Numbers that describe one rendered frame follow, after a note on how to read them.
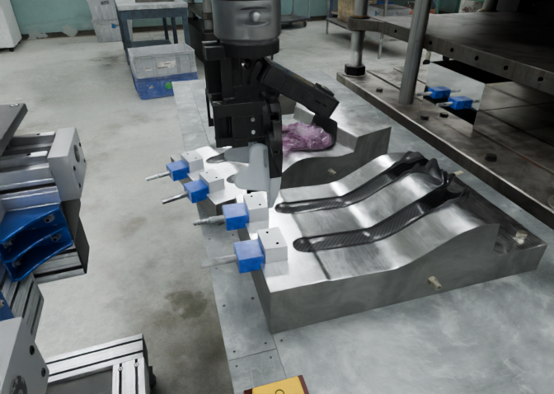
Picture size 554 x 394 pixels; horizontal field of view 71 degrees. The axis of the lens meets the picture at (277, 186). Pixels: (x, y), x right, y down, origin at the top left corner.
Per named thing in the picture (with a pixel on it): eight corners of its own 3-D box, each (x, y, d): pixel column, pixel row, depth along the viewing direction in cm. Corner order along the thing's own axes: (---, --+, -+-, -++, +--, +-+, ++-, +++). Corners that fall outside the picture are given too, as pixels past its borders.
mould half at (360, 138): (218, 226, 82) (213, 180, 76) (172, 175, 100) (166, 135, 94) (385, 164, 105) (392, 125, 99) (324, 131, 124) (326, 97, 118)
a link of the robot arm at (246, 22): (270, -8, 46) (292, 0, 39) (270, 33, 48) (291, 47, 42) (206, -6, 44) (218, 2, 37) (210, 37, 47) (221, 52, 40)
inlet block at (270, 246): (204, 289, 58) (200, 262, 55) (199, 267, 62) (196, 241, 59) (288, 272, 61) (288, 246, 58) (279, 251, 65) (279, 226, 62)
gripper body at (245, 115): (208, 129, 52) (199, 35, 46) (270, 123, 54) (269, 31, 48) (217, 154, 46) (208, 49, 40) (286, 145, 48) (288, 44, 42)
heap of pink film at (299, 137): (256, 180, 87) (255, 147, 82) (220, 150, 99) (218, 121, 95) (344, 151, 99) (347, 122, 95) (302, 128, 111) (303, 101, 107)
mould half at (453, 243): (270, 335, 59) (269, 268, 52) (237, 232, 80) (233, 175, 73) (536, 269, 71) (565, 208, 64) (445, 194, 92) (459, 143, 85)
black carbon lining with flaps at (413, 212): (297, 265, 61) (298, 217, 57) (270, 209, 75) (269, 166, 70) (481, 228, 70) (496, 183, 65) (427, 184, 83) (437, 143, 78)
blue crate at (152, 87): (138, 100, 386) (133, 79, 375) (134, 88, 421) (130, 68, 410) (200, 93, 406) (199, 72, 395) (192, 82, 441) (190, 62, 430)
